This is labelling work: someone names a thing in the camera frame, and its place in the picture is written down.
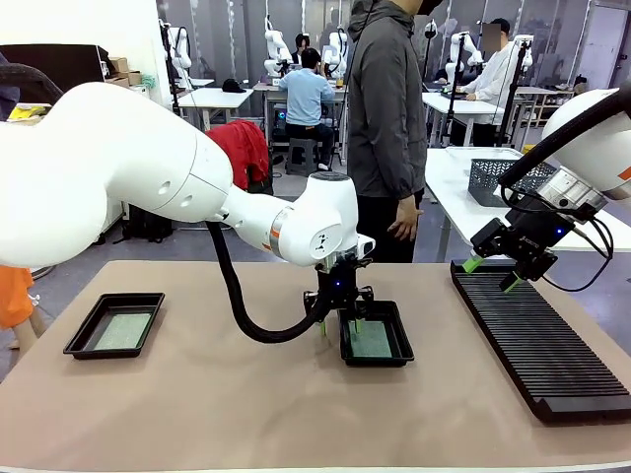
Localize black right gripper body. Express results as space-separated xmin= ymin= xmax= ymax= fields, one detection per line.
xmin=507 ymin=206 xmax=576 ymax=257

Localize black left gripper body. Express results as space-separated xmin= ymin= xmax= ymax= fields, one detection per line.
xmin=315 ymin=255 xmax=369 ymax=312

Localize green circuit board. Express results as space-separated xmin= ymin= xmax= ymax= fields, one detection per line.
xmin=93 ymin=312 xmax=153 ymax=352
xmin=352 ymin=319 xmax=394 ymax=360

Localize black ESD tray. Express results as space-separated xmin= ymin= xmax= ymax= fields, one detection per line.
xmin=335 ymin=300 xmax=416 ymax=368
xmin=62 ymin=292 xmax=167 ymax=361

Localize grey-sleeved right forearm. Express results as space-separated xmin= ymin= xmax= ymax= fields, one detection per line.
xmin=393 ymin=145 xmax=428 ymax=201

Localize person's right hand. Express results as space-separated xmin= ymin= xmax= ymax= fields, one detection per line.
xmin=387 ymin=196 xmax=424 ymax=242

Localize large white table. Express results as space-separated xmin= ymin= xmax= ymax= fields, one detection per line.
xmin=422 ymin=146 xmax=631 ymax=257

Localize grey plastic mesh basket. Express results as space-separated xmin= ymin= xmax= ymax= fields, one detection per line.
xmin=466 ymin=158 xmax=558 ymax=208

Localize black slotted board rack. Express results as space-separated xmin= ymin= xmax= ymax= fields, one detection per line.
xmin=450 ymin=258 xmax=631 ymax=424

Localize wooden storage shelf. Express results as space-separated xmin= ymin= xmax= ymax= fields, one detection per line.
xmin=534 ymin=87 xmax=576 ymax=124

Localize grey plastic stool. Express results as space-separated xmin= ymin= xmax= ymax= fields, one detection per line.
xmin=285 ymin=138 xmax=319 ymax=178

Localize person in grey jacket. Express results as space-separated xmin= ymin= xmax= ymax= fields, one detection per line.
xmin=346 ymin=0 xmax=429 ymax=264

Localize person in white coat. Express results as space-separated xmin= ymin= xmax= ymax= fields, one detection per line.
xmin=453 ymin=18 xmax=524 ymax=148

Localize red jacket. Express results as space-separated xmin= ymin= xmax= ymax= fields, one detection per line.
xmin=205 ymin=120 xmax=271 ymax=191

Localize seated person in blue shirt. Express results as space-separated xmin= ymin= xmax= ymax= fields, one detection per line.
xmin=278 ymin=47 xmax=339 ymax=173

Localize black backpack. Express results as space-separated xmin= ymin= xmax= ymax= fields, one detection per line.
xmin=122 ymin=204 xmax=174 ymax=243

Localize grey metal desk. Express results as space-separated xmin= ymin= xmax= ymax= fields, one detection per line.
xmin=253 ymin=81 xmax=351 ymax=149

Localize small white table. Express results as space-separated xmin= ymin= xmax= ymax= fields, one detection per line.
xmin=176 ymin=87 xmax=255 ymax=133

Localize stack of cardboard boxes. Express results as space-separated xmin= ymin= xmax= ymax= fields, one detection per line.
xmin=105 ymin=57 xmax=144 ymax=90

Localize person in orange shorts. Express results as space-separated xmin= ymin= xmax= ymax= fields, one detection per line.
xmin=0 ymin=51 xmax=45 ymax=352

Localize black computer monitor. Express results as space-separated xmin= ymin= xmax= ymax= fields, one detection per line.
xmin=0 ymin=42 xmax=112 ymax=98

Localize black camera tripod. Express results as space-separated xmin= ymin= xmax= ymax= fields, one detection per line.
xmin=495 ymin=36 xmax=536 ymax=148

